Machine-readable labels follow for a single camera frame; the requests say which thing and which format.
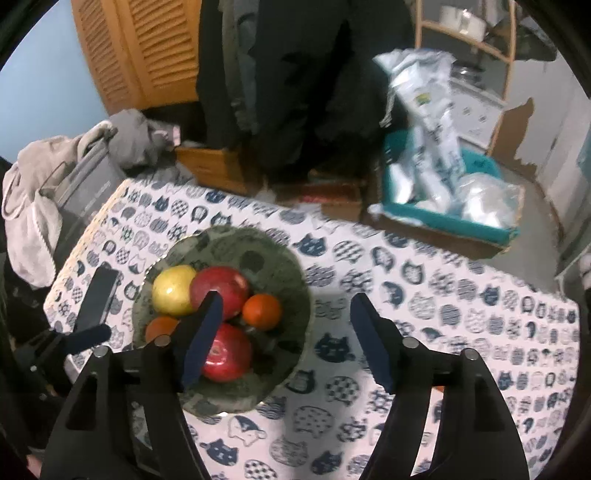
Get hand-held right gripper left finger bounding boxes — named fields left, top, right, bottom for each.
left=41, top=290, right=225, bottom=480

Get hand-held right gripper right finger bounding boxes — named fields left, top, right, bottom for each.
left=349, top=292, right=530, bottom=480

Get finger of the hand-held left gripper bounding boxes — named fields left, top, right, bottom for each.
left=65, top=324, right=113, bottom=356
left=75, top=266, right=120, bottom=334

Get red apple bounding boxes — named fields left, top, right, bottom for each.
left=200, top=323, right=254, bottom=383
left=189, top=266, right=252, bottom=322

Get small orange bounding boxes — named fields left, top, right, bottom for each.
left=242, top=294, right=284, bottom=331
left=144, top=316, right=181, bottom=345

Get yellow mango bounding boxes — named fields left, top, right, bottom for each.
left=151, top=265, right=199, bottom=317

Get scalloped glass plate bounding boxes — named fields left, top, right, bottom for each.
left=131, top=226, right=315, bottom=414

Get cat print tablecloth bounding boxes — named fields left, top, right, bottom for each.
left=44, top=179, right=581, bottom=480

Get light grey garment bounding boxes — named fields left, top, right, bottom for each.
left=2, top=124, right=117, bottom=288

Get dark grey printed bag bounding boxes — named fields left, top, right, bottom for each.
left=39, top=138, right=128, bottom=278

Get wooden box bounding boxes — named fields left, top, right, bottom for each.
left=175, top=145, right=251, bottom=195

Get grey jacket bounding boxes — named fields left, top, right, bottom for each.
left=108, top=108, right=195, bottom=182

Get clear plastic bag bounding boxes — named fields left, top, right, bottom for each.
left=459, top=173, right=519, bottom=230

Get teal plastic basket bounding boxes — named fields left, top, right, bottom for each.
left=380, top=129, right=521, bottom=244

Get white printed plastic bag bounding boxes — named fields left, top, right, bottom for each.
left=373, top=48, right=465, bottom=214

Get white storage box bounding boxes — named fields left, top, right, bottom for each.
left=450, top=76, right=507, bottom=145

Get wooden louvre door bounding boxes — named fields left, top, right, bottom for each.
left=71, top=0, right=204, bottom=117

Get dark hanging clothes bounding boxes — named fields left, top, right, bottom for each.
left=196, top=0, right=416, bottom=186

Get wooden shelf rack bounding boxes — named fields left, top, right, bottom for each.
left=413, top=0, right=518, bottom=156

